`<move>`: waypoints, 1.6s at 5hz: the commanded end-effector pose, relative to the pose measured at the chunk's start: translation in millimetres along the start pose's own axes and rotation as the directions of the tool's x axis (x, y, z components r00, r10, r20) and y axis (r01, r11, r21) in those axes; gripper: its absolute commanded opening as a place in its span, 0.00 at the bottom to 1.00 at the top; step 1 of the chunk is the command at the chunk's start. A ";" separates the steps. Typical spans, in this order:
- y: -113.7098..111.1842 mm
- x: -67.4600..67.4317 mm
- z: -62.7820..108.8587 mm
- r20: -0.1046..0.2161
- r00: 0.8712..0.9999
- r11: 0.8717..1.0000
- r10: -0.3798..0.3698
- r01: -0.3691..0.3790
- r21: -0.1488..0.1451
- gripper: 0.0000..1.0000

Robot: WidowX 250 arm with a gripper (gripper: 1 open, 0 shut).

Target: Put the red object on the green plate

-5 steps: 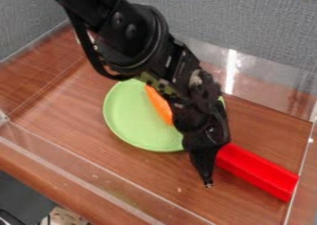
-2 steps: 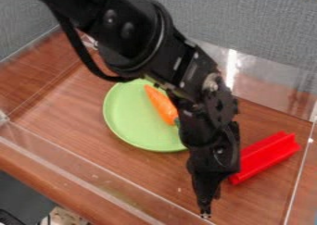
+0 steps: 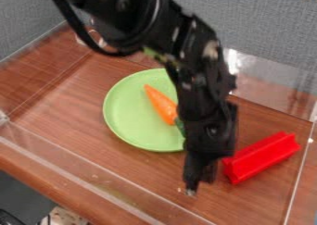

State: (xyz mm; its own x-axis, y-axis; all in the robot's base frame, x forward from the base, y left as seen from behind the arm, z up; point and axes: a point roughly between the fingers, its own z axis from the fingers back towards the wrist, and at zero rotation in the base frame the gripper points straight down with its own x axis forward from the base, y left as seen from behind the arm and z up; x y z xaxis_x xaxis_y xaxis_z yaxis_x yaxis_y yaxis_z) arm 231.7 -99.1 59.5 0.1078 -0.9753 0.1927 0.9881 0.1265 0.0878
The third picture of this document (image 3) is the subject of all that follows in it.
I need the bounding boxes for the orange toy carrot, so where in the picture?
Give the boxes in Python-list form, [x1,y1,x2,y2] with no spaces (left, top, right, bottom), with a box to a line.
[143,84,184,135]

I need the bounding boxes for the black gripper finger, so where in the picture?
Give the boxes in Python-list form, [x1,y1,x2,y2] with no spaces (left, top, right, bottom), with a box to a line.
[183,152,203,196]

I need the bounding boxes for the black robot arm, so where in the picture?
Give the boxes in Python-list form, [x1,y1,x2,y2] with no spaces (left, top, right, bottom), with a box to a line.
[52,0,237,195]

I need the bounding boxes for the green plastic plate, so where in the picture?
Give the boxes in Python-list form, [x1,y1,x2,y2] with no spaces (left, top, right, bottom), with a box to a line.
[102,69,183,153]

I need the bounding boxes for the clear acrylic enclosure wall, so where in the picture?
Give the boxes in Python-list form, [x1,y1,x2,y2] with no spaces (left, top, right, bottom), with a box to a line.
[0,25,317,225]

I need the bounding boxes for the black cable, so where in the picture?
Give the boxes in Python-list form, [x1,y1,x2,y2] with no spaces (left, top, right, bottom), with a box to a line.
[41,0,133,57]

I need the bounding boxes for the red rectangular block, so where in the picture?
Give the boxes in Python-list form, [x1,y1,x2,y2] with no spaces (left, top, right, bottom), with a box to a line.
[221,131,300,184]

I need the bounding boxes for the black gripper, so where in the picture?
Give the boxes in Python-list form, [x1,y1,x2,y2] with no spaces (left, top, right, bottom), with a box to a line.
[164,16,237,183]

